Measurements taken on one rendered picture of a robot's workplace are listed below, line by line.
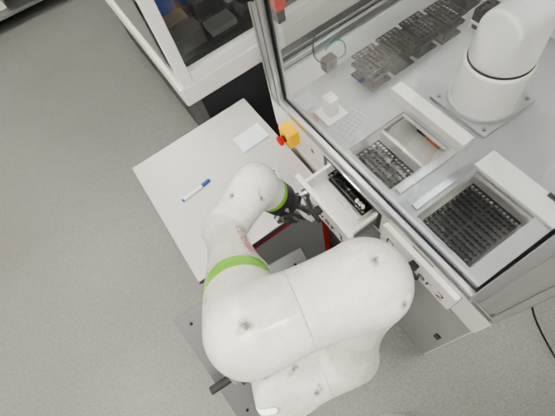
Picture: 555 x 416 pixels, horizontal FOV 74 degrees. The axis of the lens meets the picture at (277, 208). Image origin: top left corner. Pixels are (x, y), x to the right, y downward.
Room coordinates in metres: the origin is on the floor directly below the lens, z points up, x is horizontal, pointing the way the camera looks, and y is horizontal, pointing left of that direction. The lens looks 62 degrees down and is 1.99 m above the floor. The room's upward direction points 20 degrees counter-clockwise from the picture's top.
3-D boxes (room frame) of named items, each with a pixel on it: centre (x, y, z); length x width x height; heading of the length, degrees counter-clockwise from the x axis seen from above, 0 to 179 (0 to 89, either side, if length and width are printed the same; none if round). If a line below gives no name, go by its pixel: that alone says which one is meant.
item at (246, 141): (1.00, 0.01, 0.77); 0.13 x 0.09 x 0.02; 108
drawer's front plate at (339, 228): (0.52, -0.14, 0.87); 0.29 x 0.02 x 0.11; 17
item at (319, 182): (0.58, -0.34, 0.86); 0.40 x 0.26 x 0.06; 107
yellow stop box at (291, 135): (0.86, -0.13, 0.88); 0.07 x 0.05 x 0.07; 17
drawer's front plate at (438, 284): (0.25, -0.33, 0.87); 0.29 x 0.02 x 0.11; 17
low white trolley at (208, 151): (0.86, 0.16, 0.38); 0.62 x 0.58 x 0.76; 17
